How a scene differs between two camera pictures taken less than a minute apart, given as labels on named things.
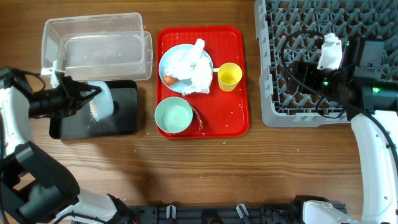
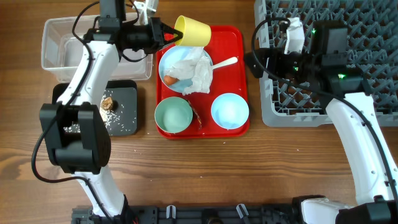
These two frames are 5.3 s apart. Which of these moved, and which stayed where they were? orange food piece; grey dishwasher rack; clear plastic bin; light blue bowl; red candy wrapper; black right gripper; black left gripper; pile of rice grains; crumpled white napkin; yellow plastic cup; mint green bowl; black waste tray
Moved: black left gripper; light blue bowl; black right gripper; pile of rice grains; yellow plastic cup
Stayed: red candy wrapper; orange food piece; grey dishwasher rack; black waste tray; clear plastic bin; crumpled white napkin; mint green bowl
